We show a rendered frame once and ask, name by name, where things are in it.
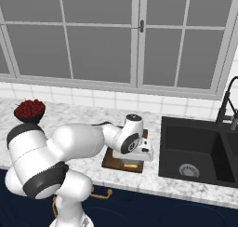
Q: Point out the brown wooden cutting board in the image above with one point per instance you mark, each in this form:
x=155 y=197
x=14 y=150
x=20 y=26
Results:
x=109 y=161

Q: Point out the navy cupboard door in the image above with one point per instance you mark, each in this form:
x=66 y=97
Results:
x=18 y=209

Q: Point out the black sink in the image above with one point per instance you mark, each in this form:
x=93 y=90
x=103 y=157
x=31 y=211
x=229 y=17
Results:
x=192 y=144

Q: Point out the dark bowl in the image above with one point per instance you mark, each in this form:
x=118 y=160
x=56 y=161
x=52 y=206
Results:
x=31 y=119

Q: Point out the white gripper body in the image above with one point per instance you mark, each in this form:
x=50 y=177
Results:
x=133 y=156

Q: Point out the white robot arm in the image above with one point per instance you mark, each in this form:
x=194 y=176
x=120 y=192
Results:
x=74 y=140

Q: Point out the navy drawer front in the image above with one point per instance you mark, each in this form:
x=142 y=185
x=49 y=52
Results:
x=161 y=209

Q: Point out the black tap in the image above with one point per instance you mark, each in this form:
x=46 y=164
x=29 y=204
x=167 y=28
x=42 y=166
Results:
x=223 y=103

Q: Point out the grey sink drain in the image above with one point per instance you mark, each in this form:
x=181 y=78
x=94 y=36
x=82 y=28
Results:
x=189 y=170

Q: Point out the white framed window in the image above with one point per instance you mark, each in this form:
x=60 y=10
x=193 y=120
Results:
x=133 y=50

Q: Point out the red berries heap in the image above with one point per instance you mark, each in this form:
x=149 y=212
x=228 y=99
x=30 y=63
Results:
x=29 y=108

